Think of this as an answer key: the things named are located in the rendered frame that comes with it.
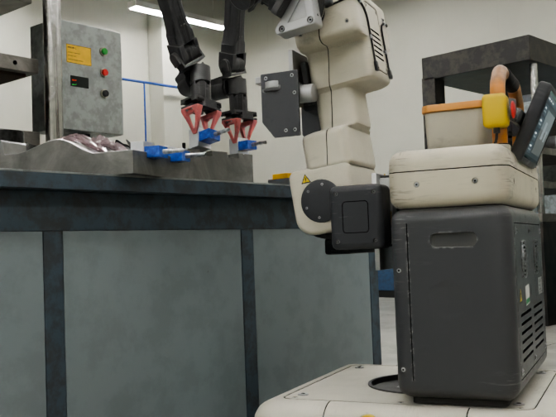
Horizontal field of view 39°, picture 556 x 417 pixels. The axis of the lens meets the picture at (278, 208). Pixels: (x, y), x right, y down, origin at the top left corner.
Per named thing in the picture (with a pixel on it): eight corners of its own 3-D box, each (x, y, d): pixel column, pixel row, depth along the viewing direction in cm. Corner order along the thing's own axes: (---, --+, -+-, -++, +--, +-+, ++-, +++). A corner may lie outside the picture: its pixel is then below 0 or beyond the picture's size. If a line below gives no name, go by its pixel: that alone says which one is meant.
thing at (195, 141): (236, 141, 213) (235, 122, 215) (222, 136, 210) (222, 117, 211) (202, 152, 222) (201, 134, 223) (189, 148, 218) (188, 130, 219)
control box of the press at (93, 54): (136, 417, 299) (126, 31, 306) (69, 433, 276) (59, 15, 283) (100, 410, 313) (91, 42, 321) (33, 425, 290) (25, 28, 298)
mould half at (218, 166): (253, 184, 231) (251, 139, 232) (188, 181, 211) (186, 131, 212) (141, 197, 263) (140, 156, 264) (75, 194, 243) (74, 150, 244)
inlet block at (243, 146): (271, 151, 244) (270, 134, 244) (261, 150, 240) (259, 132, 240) (240, 156, 252) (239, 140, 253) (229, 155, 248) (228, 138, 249)
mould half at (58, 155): (189, 179, 207) (188, 138, 207) (133, 173, 183) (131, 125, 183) (35, 192, 226) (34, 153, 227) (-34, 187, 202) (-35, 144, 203)
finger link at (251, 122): (227, 145, 249) (226, 115, 250) (243, 146, 255) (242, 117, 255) (243, 141, 245) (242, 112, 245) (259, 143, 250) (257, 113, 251)
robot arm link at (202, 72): (194, 58, 221) (213, 62, 223) (184, 68, 226) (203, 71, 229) (195, 81, 219) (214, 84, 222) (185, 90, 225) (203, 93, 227)
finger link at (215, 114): (187, 136, 219) (186, 105, 222) (205, 142, 225) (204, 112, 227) (204, 131, 215) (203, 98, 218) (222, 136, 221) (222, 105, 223)
